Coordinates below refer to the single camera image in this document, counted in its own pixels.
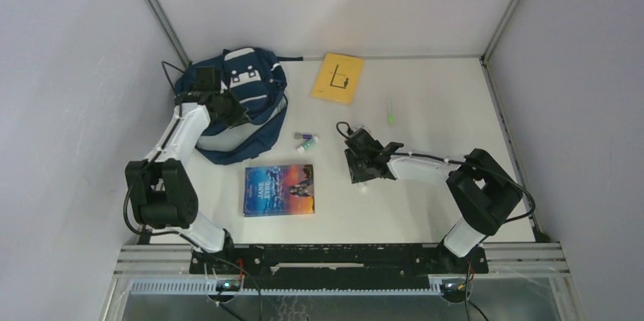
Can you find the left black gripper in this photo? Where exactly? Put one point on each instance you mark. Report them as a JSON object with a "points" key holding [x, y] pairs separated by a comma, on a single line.
{"points": [[240, 114]]}

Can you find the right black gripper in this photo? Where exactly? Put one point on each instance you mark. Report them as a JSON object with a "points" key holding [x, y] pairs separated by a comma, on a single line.
{"points": [[355, 174]]}

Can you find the navy blue student backpack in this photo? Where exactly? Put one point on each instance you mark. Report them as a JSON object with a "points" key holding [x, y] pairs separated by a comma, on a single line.
{"points": [[246, 101]]}

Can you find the Jane Eyre colourful book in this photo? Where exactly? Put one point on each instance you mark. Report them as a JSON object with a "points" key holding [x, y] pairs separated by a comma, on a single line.
{"points": [[279, 190]]}

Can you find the yellow Little Prince book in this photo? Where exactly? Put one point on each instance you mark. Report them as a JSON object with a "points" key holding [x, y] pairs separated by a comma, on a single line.
{"points": [[338, 78]]}

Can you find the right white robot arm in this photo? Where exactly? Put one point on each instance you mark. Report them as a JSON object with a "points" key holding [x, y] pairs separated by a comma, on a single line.
{"points": [[483, 192]]}

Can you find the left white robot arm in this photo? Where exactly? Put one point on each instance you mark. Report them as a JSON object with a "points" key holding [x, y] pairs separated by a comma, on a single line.
{"points": [[160, 199]]}

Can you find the white marker green cap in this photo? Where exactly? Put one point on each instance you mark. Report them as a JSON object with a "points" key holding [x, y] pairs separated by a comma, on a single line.
{"points": [[390, 114]]}

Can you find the green white glue stick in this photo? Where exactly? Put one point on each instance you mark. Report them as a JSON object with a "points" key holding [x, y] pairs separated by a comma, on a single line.
{"points": [[307, 144]]}

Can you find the purple capped glue stick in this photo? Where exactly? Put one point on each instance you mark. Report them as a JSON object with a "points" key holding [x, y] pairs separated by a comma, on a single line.
{"points": [[303, 136]]}

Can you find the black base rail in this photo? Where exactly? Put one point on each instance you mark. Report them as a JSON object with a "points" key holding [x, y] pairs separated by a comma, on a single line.
{"points": [[338, 267]]}

